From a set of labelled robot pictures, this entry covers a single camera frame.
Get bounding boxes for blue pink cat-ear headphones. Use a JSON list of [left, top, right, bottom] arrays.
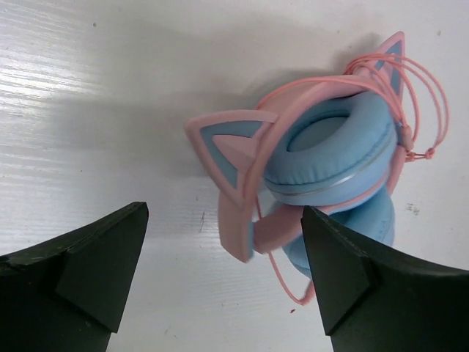
[[185, 31, 408, 290]]

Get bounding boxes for pink headphone cable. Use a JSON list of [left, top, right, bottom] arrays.
[[243, 53, 450, 306]]

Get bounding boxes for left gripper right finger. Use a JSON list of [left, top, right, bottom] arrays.
[[301, 207, 468, 351]]

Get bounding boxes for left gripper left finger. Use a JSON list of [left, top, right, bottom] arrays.
[[1, 202, 149, 352]]

